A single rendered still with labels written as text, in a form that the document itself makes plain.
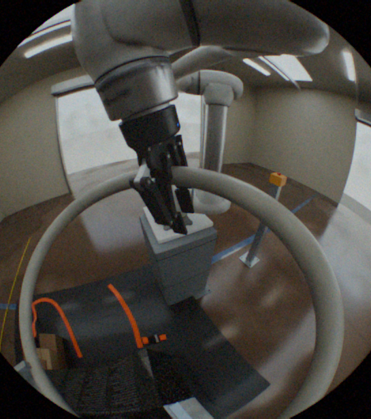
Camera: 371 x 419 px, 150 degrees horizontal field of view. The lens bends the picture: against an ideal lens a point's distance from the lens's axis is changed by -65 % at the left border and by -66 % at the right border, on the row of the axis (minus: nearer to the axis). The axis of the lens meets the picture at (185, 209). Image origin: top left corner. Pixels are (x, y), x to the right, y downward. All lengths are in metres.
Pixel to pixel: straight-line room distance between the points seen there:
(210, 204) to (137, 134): 0.62
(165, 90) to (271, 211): 0.16
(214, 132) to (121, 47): 0.56
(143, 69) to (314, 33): 0.17
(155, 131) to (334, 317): 0.25
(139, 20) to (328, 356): 0.31
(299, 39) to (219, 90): 0.51
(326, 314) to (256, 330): 1.37
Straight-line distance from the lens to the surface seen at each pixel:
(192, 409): 0.61
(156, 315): 1.41
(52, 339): 1.71
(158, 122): 0.16
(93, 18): 0.18
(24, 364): 0.35
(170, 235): 0.79
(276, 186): 1.30
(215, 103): 0.65
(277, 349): 1.58
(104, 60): 0.16
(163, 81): 0.16
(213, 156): 0.67
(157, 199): 0.18
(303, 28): 0.19
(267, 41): 0.18
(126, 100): 0.15
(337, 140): 6.19
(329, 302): 0.15
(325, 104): 6.55
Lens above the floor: 1.35
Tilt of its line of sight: 32 degrees down
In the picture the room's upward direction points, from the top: straight up
